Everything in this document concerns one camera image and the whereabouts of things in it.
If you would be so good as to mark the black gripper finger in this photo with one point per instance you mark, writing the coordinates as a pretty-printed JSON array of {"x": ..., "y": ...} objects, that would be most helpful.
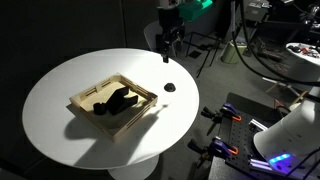
[
  {"x": 159, "y": 43},
  {"x": 165, "y": 49}
]

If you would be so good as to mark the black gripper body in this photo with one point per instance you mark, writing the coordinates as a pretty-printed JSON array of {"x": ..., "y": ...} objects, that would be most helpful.
[{"x": 172, "y": 25}]

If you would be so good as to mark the black cup-shaped object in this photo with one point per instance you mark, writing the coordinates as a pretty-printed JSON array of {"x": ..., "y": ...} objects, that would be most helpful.
[{"x": 100, "y": 108}]

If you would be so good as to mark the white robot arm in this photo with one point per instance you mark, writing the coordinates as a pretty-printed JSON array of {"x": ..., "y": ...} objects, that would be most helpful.
[{"x": 289, "y": 140}]

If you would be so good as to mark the black round base object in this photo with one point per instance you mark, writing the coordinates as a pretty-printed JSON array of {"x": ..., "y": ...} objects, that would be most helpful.
[{"x": 169, "y": 87}]

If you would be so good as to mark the light wooden crate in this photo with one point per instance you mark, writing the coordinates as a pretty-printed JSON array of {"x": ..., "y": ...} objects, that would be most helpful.
[{"x": 114, "y": 126}]

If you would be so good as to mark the grey chair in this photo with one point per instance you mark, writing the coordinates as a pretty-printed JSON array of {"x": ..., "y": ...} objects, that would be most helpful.
[{"x": 150, "y": 32}]

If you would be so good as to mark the green bin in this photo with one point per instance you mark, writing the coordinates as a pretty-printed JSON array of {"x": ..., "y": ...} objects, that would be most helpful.
[{"x": 230, "y": 55}]

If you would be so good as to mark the black angular block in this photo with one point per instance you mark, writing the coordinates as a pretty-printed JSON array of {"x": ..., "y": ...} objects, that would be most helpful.
[{"x": 118, "y": 101}]

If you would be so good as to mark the grey equipment box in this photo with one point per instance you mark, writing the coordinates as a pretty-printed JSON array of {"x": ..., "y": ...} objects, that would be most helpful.
[{"x": 255, "y": 10}]

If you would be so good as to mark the upper blue orange clamp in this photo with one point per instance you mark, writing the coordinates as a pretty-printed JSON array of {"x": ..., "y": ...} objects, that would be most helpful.
[{"x": 227, "y": 111}]

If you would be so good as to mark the blue orange clamp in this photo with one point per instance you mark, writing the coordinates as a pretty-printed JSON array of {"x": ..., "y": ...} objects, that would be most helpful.
[
  {"x": 227, "y": 111},
  {"x": 217, "y": 148}
]

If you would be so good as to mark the black perforated breadboard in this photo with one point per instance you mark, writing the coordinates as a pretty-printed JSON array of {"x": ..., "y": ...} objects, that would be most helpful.
[{"x": 281, "y": 166}]

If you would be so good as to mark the lower blue orange clamp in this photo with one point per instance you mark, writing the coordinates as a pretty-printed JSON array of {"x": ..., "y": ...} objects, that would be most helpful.
[{"x": 217, "y": 148}]

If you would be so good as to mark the white round table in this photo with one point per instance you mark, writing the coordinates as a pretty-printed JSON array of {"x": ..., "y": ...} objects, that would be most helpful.
[{"x": 62, "y": 134}]

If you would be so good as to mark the white side table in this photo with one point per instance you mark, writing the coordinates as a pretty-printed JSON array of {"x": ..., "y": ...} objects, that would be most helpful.
[{"x": 310, "y": 53}]

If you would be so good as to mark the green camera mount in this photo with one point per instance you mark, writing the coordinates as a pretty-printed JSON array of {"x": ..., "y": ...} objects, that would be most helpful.
[{"x": 190, "y": 11}]

